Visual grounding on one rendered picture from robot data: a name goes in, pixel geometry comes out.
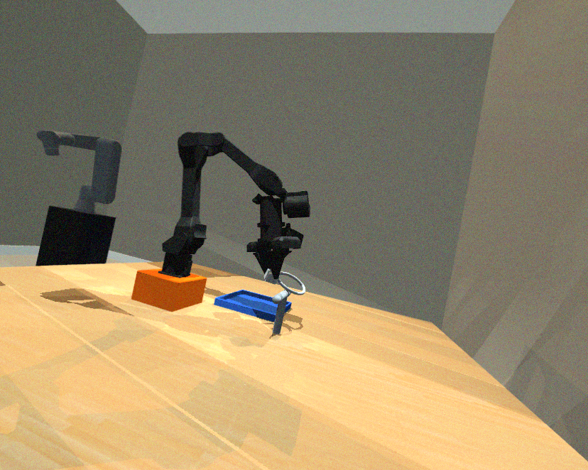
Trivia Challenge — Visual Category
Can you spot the blue tray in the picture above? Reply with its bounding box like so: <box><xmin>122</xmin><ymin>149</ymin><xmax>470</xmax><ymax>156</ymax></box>
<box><xmin>214</xmin><ymin>290</ymin><xmax>278</xmax><ymax>322</ymax></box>

